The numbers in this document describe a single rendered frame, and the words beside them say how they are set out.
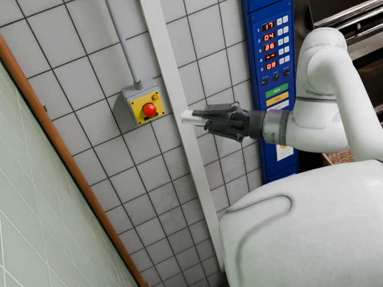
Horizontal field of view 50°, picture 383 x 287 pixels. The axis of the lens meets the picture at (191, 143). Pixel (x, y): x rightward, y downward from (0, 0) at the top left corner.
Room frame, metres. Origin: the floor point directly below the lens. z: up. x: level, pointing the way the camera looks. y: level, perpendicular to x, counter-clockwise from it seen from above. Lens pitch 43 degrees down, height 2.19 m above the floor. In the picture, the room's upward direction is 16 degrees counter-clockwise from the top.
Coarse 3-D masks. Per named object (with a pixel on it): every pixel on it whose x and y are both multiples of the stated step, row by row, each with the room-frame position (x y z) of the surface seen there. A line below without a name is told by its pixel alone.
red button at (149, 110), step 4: (148, 104) 0.96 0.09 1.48; (152, 104) 0.97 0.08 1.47; (144, 108) 0.95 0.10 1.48; (148, 108) 0.95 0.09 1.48; (152, 108) 0.95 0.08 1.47; (144, 112) 0.95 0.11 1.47; (148, 112) 0.95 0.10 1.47; (152, 112) 0.95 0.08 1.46; (148, 116) 0.95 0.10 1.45; (152, 116) 0.95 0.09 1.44
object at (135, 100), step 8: (144, 80) 1.04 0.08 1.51; (152, 80) 1.03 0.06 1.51; (128, 88) 1.02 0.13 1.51; (144, 88) 1.00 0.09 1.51; (152, 88) 0.99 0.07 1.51; (128, 96) 0.98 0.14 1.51; (136, 96) 0.97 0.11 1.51; (144, 96) 0.97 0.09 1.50; (160, 96) 0.99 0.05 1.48; (128, 104) 0.97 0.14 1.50; (136, 104) 0.97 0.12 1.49; (144, 104) 0.97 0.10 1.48; (160, 104) 0.98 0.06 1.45; (136, 112) 0.96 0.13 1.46; (160, 112) 0.98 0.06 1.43; (136, 120) 0.97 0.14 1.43; (144, 120) 0.97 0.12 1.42
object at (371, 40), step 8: (376, 8) 1.28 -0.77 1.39; (360, 16) 1.25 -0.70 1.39; (376, 16) 1.21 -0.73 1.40; (336, 24) 1.25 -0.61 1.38; (360, 24) 1.18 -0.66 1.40; (368, 24) 1.16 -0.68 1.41; (376, 24) 1.14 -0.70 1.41; (344, 32) 1.16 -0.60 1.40; (352, 32) 1.14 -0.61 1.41; (368, 40) 1.06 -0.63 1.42; (376, 40) 1.06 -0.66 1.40; (352, 48) 1.05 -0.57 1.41; (360, 48) 1.05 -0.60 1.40
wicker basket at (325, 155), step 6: (348, 150) 1.16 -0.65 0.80; (324, 156) 1.13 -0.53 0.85; (330, 156) 1.15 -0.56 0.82; (336, 156) 1.15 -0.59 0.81; (342, 156) 1.15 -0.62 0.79; (348, 156) 1.16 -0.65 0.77; (324, 162) 1.13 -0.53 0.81; (330, 162) 1.10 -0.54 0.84; (336, 162) 1.14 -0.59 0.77; (342, 162) 1.14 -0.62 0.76; (348, 162) 1.14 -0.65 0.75
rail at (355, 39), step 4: (380, 24) 1.09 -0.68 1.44; (372, 28) 1.08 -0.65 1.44; (376, 28) 1.07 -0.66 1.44; (380, 28) 1.07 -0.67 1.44; (364, 32) 1.07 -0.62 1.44; (368, 32) 1.07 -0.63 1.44; (372, 32) 1.07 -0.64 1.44; (376, 32) 1.07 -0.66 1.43; (352, 36) 1.07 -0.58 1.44; (356, 36) 1.06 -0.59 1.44; (360, 36) 1.06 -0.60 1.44; (364, 36) 1.06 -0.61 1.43; (368, 36) 1.06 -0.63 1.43; (348, 40) 1.05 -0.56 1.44; (352, 40) 1.05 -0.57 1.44; (356, 40) 1.05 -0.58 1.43; (360, 40) 1.06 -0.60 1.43; (348, 44) 1.05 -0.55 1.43
